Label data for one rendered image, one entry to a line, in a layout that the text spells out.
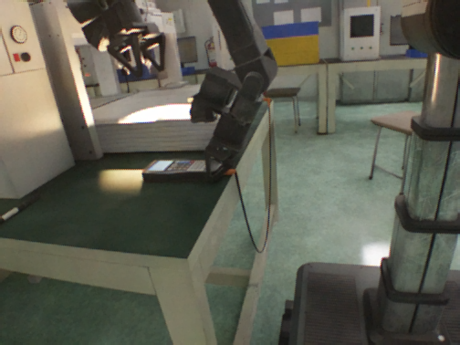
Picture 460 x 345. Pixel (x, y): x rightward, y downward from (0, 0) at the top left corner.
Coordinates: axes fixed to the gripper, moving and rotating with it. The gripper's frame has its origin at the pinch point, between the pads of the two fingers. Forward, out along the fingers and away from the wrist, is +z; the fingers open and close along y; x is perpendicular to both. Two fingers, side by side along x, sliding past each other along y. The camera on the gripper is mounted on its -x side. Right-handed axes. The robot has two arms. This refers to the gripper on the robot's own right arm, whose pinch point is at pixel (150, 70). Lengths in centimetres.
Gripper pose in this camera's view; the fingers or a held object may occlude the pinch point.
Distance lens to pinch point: 68.3
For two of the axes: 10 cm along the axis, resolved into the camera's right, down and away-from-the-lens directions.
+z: 3.6, 8.8, 3.2
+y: -2.6, 4.2, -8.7
